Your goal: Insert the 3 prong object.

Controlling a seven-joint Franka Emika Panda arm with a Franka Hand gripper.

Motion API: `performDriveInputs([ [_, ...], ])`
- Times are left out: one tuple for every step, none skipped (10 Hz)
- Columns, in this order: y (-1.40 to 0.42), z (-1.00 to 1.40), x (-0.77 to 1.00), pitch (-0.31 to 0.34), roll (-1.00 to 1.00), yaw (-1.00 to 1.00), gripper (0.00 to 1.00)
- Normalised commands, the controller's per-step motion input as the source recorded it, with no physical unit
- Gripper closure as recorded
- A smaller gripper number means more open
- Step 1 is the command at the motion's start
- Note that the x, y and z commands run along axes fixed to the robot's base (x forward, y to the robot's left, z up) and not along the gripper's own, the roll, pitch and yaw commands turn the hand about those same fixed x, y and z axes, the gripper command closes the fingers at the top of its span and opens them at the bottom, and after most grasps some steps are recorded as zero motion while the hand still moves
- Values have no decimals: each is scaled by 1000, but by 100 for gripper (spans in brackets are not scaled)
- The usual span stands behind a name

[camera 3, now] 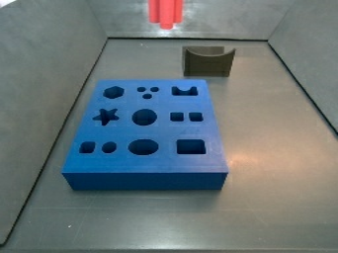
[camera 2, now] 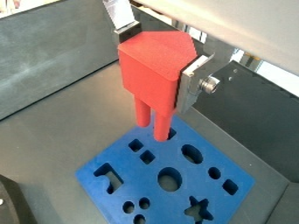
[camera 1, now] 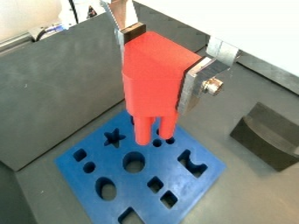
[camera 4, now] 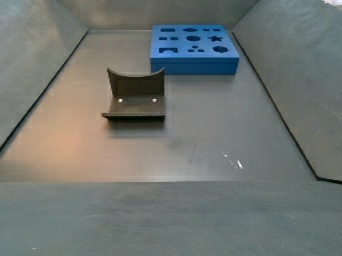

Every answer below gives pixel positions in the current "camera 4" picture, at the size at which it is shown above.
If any black curved holder stand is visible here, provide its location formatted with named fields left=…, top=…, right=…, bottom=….
left=102, top=69, right=166, bottom=120

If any blue shape sorter box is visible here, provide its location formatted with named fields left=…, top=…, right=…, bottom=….
left=150, top=24, right=240, bottom=75

